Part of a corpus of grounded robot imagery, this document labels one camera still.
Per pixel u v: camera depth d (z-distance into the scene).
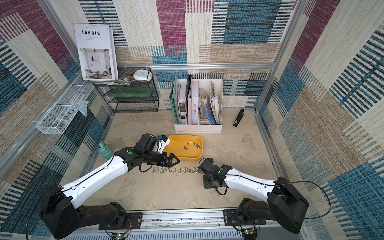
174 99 0.87
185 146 1.00
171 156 0.69
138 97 0.96
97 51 0.78
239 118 1.12
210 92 1.05
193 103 0.96
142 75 0.89
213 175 0.64
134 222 0.73
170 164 0.67
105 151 0.90
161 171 0.89
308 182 0.43
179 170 0.89
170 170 0.89
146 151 0.62
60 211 0.38
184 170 0.89
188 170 0.89
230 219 0.73
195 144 1.01
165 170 0.89
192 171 0.89
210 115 1.00
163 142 0.72
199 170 0.68
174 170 0.89
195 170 0.89
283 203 0.42
